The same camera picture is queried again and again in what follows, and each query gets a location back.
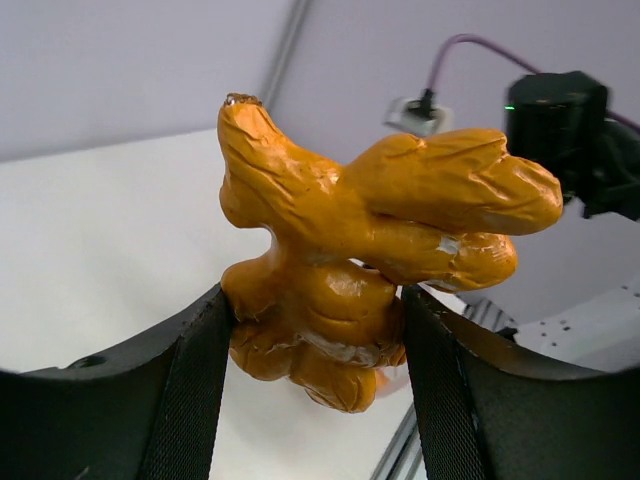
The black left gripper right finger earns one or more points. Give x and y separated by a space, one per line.
488 408

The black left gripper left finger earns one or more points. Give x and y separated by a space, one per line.
146 408

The orange toy food piece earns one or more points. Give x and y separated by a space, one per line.
320 307

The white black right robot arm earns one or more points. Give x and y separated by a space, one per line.
575 296

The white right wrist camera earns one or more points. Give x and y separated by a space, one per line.
418 116

